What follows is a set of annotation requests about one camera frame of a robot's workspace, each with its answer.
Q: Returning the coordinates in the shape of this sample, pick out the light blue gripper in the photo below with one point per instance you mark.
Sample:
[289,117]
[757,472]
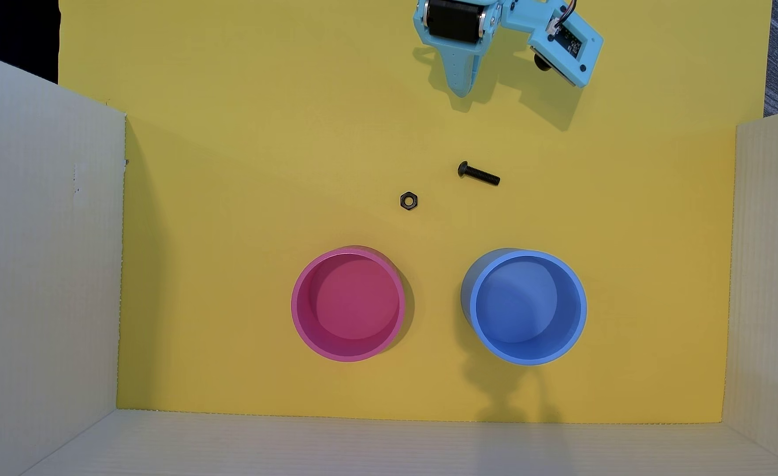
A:
[450,20]

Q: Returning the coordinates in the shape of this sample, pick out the black bolt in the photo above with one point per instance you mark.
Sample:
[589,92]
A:
[478,174]

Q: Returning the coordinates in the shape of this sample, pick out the black hex nut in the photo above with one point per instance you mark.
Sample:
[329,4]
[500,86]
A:
[408,201]

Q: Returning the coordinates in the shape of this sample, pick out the blue round cup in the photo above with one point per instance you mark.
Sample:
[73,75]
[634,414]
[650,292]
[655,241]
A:
[524,307]

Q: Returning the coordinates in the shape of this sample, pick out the pink round cup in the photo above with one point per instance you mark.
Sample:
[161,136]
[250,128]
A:
[349,305]

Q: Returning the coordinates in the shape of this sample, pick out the white corrugated cardboard panel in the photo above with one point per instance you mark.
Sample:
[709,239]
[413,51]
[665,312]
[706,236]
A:
[38,264]
[395,446]
[772,277]

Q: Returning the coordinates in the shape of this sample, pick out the light blue camera mount box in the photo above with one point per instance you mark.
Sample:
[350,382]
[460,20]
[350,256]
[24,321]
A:
[574,43]

